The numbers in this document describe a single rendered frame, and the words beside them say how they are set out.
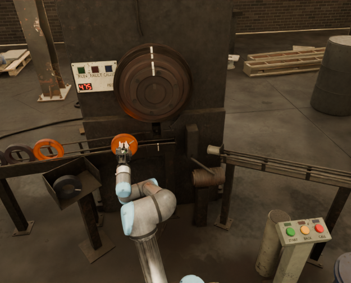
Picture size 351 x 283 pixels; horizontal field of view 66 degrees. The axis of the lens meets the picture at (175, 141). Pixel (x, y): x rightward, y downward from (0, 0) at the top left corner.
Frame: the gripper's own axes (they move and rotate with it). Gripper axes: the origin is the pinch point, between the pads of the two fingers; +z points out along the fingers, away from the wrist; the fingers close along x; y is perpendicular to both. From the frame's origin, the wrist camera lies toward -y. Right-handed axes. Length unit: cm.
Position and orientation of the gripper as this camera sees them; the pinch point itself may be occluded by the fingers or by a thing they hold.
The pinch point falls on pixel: (123, 143)
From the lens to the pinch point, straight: 160.6
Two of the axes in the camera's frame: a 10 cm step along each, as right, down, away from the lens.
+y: -0.1, -6.5, -7.6
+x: -9.9, 1.0, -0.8
